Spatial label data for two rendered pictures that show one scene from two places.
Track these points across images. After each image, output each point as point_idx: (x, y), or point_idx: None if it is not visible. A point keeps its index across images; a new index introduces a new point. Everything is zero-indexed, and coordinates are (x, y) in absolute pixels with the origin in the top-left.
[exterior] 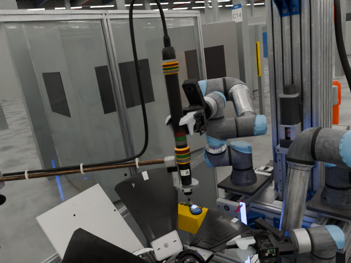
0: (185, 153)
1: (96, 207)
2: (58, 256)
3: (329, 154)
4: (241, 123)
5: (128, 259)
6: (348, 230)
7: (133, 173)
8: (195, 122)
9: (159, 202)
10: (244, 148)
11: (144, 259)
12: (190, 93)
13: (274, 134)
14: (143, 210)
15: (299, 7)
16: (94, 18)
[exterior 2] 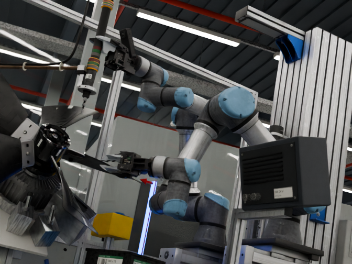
0: (93, 61)
1: None
2: None
3: (214, 103)
4: (167, 88)
5: (15, 103)
6: (262, 254)
7: (87, 200)
8: (115, 53)
9: (66, 116)
10: (215, 196)
11: None
12: (123, 37)
13: None
14: (52, 119)
15: (299, 52)
16: (114, 35)
